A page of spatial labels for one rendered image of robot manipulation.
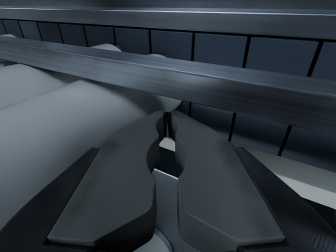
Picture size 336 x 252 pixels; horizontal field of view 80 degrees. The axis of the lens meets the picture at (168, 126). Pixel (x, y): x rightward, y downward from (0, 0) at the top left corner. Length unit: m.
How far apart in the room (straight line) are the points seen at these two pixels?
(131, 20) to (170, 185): 0.18
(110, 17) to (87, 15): 0.03
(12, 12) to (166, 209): 0.31
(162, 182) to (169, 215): 0.06
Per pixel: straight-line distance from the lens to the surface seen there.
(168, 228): 0.33
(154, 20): 0.18
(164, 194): 0.27
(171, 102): 0.15
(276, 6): 0.20
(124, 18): 0.20
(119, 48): 0.20
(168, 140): 0.16
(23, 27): 0.32
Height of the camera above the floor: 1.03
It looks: 47 degrees down
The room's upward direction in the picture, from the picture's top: 133 degrees counter-clockwise
